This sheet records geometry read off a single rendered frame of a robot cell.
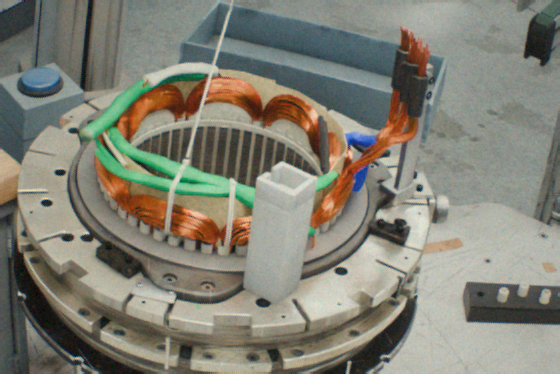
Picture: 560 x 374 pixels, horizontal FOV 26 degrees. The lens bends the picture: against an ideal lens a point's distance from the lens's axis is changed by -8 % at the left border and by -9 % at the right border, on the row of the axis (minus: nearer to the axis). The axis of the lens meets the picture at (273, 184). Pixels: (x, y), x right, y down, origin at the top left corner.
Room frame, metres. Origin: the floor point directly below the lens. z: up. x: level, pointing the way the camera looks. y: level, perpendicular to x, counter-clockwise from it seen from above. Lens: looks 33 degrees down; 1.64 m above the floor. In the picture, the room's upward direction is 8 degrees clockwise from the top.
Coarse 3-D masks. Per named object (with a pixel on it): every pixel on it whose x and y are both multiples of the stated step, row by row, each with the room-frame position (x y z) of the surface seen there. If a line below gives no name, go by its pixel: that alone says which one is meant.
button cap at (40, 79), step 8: (32, 72) 1.04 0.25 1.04; (40, 72) 1.04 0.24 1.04; (48, 72) 1.04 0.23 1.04; (56, 72) 1.05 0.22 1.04; (24, 80) 1.03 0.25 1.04; (32, 80) 1.03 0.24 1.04; (40, 80) 1.03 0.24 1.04; (48, 80) 1.03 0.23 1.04; (56, 80) 1.03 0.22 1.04; (32, 88) 1.02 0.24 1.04; (40, 88) 1.02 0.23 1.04; (48, 88) 1.02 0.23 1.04
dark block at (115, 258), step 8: (104, 248) 0.71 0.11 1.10; (112, 248) 0.71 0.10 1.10; (120, 248) 0.71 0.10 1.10; (96, 256) 0.70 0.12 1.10; (104, 256) 0.70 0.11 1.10; (112, 256) 0.70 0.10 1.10; (120, 256) 0.70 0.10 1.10; (128, 256) 0.70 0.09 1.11; (112, 264) 0.70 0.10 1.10; (120, 264) 0.69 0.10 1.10; (128, 264) 0.69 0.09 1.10; (136, 264) 0.69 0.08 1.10; (120, 272) 0.69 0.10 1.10; (128, 272) 0.69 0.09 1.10; (136, 272) 0.69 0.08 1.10
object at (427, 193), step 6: (420, 174) 0.87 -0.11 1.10; (414, 180) 0.86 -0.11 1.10; (420, 180) 0.86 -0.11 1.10; (426, 180) 0.86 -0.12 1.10; (426, 186) 0.85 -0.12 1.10; (420, 192) 0.84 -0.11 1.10; (426, 192) 0.84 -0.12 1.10; (432, 192) 0.84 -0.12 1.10; (426, 198) 0.84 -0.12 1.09; (432, 198) 0.84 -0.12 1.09; (432, 204) 0.84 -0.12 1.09; (432, 210) 0.84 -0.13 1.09; (432, 216) 0.84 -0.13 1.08; (426, 240) 0.84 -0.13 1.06
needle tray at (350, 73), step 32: (192, 32) 1.12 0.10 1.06; (224, 32) 1.19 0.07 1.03; (256, 32) 1.19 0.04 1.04; (288, 32) 1.18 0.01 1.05; (320, 32) 1.17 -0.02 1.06; (352, 32) 1.17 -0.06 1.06; (224, 64) 1.09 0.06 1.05; (256, 64) 1.08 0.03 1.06; (288, 64) 1.15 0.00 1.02; (320, 64) 1.16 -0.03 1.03; (352, 64) 1.17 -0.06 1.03; (384, 64) 1.16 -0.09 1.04; (320, 96) 1.07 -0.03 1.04; (352, 96) 1.06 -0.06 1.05; (384, 96) 1.05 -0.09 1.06
